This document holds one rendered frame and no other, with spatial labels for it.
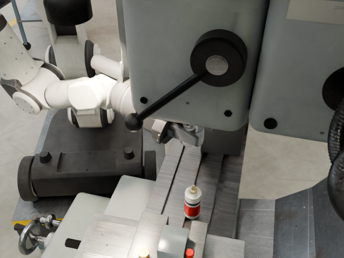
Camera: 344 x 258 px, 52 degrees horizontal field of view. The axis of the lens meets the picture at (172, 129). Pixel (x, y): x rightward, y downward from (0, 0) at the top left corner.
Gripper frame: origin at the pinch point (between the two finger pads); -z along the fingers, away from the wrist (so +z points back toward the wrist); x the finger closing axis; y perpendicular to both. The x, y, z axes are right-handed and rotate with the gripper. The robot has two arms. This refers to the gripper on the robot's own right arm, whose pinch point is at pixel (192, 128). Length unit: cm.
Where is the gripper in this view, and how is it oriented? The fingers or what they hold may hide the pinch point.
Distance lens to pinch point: 68.6
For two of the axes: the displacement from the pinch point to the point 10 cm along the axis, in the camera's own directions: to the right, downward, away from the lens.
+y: -0.1, 7.5, 6.6
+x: 5.9, -5.3, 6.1
